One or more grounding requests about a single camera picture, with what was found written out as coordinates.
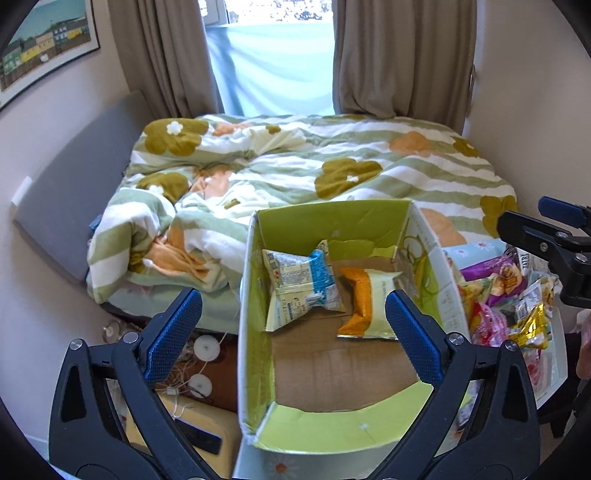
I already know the gold yellow snack bag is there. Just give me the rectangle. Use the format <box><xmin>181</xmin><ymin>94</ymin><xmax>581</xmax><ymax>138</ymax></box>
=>
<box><xmin>507</xmin><ymin>302</ymin><xmax>552</xmax><ymax>350</ymax></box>

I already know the orange cream snack bag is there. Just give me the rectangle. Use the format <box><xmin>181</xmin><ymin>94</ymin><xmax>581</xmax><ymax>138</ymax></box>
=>
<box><xmin>338</xmin><ymin>267</ymin><xmax>402</xmax><ymax>340</ymax></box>

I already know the framed houses picture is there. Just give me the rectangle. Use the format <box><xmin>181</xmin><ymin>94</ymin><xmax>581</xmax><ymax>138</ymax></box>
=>
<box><xmin>1</xmin><ymin>0</ymin><xmax>100</xmax><ymax>107</ymax></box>

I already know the yellow book with phone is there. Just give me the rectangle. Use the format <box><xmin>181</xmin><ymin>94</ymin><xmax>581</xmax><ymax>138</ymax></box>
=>
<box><xmin>124</xmin><ymin>391</ymin><xmax>243</xmax><ymax>480</ymax></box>

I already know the right beige curtain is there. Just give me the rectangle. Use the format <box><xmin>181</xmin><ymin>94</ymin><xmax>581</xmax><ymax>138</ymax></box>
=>
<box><xmin>332</xmin><ymin>0</ymin><xmax>477</xmax><ymax>132</ymax></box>

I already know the pink snack bag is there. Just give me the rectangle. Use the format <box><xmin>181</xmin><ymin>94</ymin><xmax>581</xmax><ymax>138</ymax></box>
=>
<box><xmin>469</xmin><ymin>302</ymin><xmax>508</xmax><ymax>347</ymax></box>

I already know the blue white snack bag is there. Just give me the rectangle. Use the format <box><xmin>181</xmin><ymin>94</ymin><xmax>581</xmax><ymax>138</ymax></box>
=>
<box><xmin>263</xmin><ymin>240</ymin><xmax>345</xmax><ymax>332</ymax></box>

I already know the floral striped duvet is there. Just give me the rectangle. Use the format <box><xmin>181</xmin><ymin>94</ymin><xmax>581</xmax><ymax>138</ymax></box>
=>
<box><xmin>86</xmin><ymin>114</ymin><xmax>517</xmax><ymax>334</ymax></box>

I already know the beige curtain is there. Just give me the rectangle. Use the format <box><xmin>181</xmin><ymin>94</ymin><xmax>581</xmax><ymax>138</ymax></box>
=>
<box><xmin>332</xmin><ymin>0</ymin><xmax>477</xmax><ymax>132</ymax></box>
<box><xmin>107</xmin><ymin>0</ymin><xmax>223</xmax><ymax>118</ymax></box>

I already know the green cardboard box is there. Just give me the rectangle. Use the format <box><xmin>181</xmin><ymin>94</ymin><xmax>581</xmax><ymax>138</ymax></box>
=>
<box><xmin>233</xmin><ymin>200</ymin><xmax>468</xmax><ymax>479</ymax></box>

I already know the white round charger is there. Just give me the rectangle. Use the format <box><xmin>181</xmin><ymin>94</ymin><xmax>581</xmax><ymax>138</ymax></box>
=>
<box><xmin>193</xmin><ymin>335</ymin><xmax>221</xmax><ymax>363</ymax></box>

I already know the purple snack bag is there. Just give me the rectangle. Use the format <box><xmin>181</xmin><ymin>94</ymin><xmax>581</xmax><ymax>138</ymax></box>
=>
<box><xmin>460</xmin><ymin>254</ymin><xmax>528</xmax><ymax>306</ymax></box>

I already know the person's right hand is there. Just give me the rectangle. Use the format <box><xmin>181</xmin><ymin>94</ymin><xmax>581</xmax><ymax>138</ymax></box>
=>
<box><xmin>576</xmin><ymin>309</ymin><xmax>591</xmax><ymax>380</ymax></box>

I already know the left beige curtain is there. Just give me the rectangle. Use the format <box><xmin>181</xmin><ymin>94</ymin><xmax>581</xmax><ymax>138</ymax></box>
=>
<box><xmin>107</xmin><ymin>0</ymin><xmax>223</xmax><ymax>118</ymax></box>

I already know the grey headboard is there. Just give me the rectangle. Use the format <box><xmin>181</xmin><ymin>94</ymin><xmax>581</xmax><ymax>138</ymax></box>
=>
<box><xmin>14</xmin><ymin>91</ymin><xmax>155</xmax><ymax>285</ymax></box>

